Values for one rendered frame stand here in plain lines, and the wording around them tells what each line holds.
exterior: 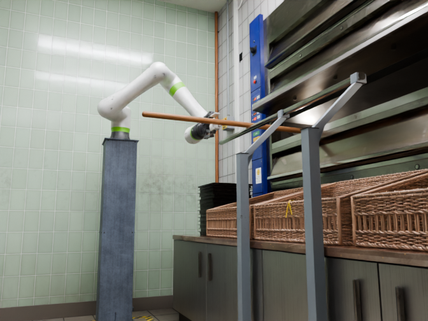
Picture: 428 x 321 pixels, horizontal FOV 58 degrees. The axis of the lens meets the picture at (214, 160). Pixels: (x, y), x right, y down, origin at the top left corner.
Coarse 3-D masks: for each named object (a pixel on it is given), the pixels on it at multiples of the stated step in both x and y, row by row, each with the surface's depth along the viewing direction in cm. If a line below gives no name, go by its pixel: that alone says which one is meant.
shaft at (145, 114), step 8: (144, 112) 192; (152, 112) 194; (184, 120) 201; (192, 120) 202; (200, 120) 204; (208, 120) 205; (216, 120) 207; (224, 120) 209; (264, 128) 219; (280, 128) 223; (288, 128) 225; (296, 128) 228
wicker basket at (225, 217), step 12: (276, 192) 242; (288, 192) 231; (324, 192) 195; (228, 204) 233; (252, 204) 179; (216, 216) 214; (228, 216) 199; (252, 216) 178; (216, 228) 213; (228, 228) 199; (252, 228) 177
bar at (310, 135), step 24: (360, 72) 136; (312, 96) 159; (264, 120) 194; (312, 144) 123; (240, 168) 166; (312, 168) 121; (240, 192) 164; (312, 192) 120; (240, 216) 163; (312, 216) 119; (240, 240) 161; (312, 240) 118; (240, 264) 160; (312, 264) 117; (240, 288) 159; (312, 288) 116; (240, 312) 157; (312, 312) 115
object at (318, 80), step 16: (416, 16) 142; (384, 32) 155; (400, 32) 152; (416, 32) 150; (368, 48) 166; (384, 48) 164; (400, 48) 162; (416, 48) 160; (336, 64) 182; (352, 64) 180; (368, 64) 178; (384, 64) 176; (304, 80) 203; (320, 80) 200; (336, 80) 198; (272, 96) 233; (288, 96) 226; (304, 96) 222; (272, 112) 254
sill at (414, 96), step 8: (424, 88) 154; (408, 96) 160; (416, 96) 157; (424, 96) 154; (384, 104) 172; (392, 104) 168; (400, 104) 164; (360, 112) 185; (368, 112) 180; (376, 112) 176; (336, 120) 201; (344, 120) 195; (352, 120) 190; (328, 128) 206; (296, 136) 233; (272, 144) 258; (280, 144) 249
